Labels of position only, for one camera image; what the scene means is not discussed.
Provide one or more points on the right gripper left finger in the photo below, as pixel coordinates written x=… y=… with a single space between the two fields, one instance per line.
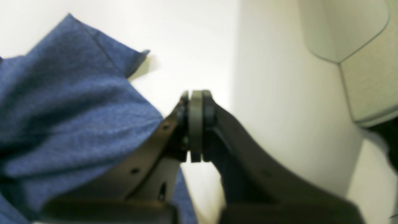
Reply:
x=139 y=190

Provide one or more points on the dark blue t-shirt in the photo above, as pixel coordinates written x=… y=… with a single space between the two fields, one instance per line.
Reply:
x=69 y=115

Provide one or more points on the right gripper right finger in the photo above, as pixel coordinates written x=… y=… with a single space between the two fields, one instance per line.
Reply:
x=257 y=188

